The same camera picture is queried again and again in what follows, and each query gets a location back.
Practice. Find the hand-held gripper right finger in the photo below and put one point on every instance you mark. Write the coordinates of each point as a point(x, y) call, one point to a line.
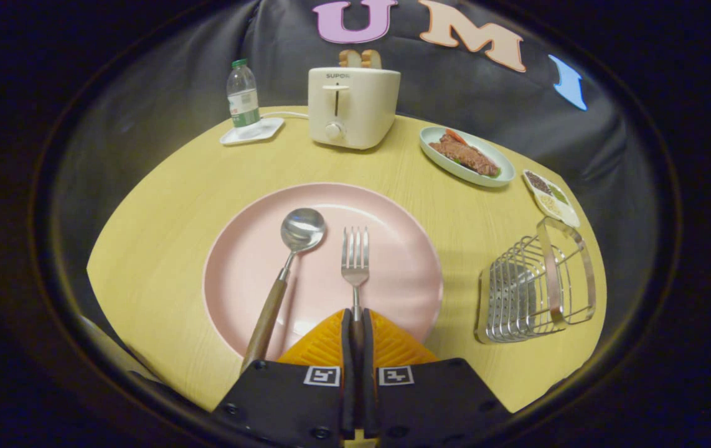
point(369, 373)

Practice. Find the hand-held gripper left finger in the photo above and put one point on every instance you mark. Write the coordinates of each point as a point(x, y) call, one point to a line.
point(348, 373)

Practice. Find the pink round plate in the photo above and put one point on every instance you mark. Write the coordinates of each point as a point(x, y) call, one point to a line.
point(393, 280)

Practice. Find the pale green oval plate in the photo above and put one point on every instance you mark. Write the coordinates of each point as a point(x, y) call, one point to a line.
point(452, 168)

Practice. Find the beige cloth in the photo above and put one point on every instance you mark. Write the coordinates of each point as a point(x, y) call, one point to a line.
point(113, 351)

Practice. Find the brown steak piece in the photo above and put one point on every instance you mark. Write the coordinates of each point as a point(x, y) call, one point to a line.
point(467, 155)

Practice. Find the white divided bean dish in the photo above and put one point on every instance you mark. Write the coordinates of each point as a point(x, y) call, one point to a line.
point(548, 199)

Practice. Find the orange carrot slice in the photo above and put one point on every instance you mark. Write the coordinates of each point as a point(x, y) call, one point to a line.
point(455, 135)

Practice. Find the white square coaster tray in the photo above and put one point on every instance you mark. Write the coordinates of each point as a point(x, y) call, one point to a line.
point(268, 130)

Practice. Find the cream white toaster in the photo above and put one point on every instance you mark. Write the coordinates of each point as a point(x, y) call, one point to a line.
point(362, 112)

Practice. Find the clear plastic water bottle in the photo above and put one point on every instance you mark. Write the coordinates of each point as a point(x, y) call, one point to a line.
point(243, 99)

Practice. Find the black backdrop cloth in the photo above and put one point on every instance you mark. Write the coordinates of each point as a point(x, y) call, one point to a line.
point(486, 93)

